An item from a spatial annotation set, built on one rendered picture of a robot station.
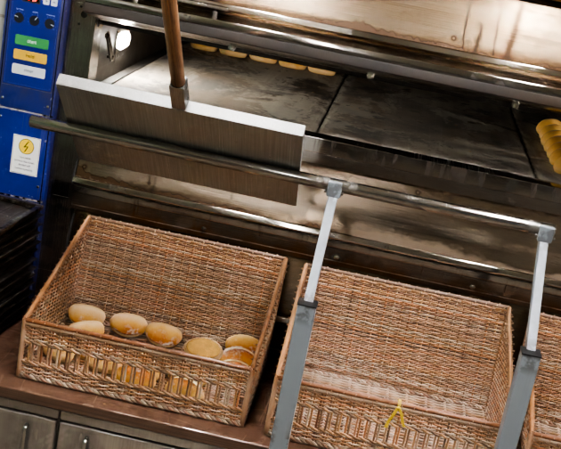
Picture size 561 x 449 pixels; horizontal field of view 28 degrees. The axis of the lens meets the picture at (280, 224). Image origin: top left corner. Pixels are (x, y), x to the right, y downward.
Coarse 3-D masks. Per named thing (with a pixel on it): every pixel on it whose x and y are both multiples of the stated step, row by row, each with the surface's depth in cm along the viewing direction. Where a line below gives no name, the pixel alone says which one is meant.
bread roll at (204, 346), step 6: (186, 342) 285; (192, 342) 284; (198, 342) 284; (204, 342) 284; (210, 342) 284; (216, 342) 285; (186, 348) 283; (192, 348) 283; (198, 348) 283; (204, 348) 283; (210, 348) 283; (216, 348) 283; (222, 348) 285; (192, 354) 283; (198, 354) 283; (204, 354) 283; (210, 354) 283; (216, 354) 283; (222, 354) 284
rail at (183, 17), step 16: (96, 0) 271; (112, 0) 270; (160, 16) 270; (192, 16) 269; (240, 32) 268; (256, 32) 268; (272, 32) 267; (320, 48) 267; (336, 48) 266; (352, 48) 266; (400, 64) 265; (416, 64) 265; (432, 64) 264; (480, 80) 264; (496, 80) 263; (512, 80) 263; (560, 96) 262
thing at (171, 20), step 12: (168, 0) 204; (168, 12) 208; (168, 24) 211; (168, 36) 215; (180, 36) 217; (168, 48) 219; (180, 48) 220; (168, 60) 224; (180, 60) 224; (180, 72) 227; (180, 84) 231
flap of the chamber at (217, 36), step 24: (144, 24) 272; (192, 24) 269; (264, 48) 268; (288, 48) 267; (312, 48) 267; (360, 72) 285; (384, 72) 266; (408, 72) 265; (432, 72) 265; (480, 96) 281; (504, 96) 264; (528, 96) 263; (552, 96) 263
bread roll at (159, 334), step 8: (152, 328) 288; (160, 328) 288; (168, 328) 288; (176, 328) 289; (152, 336) 288; (160, 336) 287; (168, 336) 287; (176, 336) 288; (160, 344) 288; (168, 344) 288; (176, 344) 289
